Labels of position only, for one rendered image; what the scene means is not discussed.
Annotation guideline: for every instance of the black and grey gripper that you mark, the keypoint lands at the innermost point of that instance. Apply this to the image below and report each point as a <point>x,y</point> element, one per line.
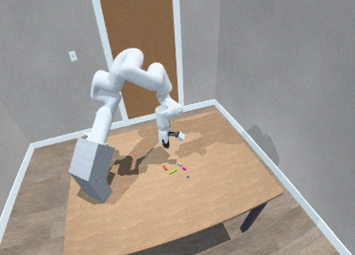
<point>164,138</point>

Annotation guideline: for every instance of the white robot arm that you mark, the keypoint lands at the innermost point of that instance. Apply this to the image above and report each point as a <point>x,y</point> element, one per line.
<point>112,82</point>

